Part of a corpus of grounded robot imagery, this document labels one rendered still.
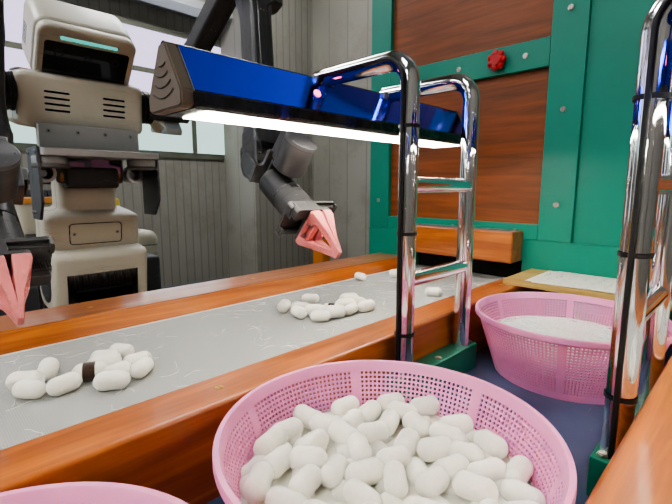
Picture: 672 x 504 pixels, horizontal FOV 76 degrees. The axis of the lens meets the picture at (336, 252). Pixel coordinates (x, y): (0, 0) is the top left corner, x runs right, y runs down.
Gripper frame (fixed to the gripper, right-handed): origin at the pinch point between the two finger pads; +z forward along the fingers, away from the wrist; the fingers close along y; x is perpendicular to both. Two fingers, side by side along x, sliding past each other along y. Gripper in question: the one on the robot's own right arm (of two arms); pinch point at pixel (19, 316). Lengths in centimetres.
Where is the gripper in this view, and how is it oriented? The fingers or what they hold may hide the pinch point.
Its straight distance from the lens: 61.1
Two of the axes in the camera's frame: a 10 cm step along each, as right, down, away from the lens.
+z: 5.4, 7.3, -4.2
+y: 7.0, -1.1, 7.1
